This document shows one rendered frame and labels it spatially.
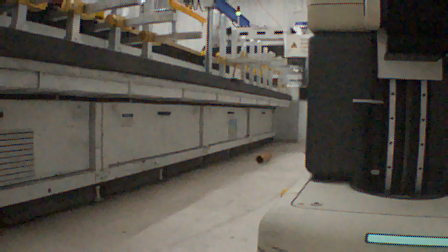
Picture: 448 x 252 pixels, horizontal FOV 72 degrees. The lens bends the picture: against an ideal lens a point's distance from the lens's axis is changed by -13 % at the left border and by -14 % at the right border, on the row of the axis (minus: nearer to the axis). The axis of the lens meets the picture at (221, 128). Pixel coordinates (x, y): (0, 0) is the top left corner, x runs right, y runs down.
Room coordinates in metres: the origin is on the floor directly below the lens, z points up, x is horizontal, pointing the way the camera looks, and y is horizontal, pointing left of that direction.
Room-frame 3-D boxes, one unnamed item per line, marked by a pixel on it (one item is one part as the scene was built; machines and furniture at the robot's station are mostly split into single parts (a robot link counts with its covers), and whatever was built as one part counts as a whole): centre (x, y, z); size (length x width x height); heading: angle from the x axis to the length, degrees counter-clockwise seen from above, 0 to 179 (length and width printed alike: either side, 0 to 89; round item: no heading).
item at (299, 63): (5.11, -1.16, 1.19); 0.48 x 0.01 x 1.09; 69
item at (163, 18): (1.45, 0.39, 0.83); 0.43 x 0.03 x 0.04; 69
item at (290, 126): (5.72, -0.62, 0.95); 1.65 x 0.70 x 1.90; 69
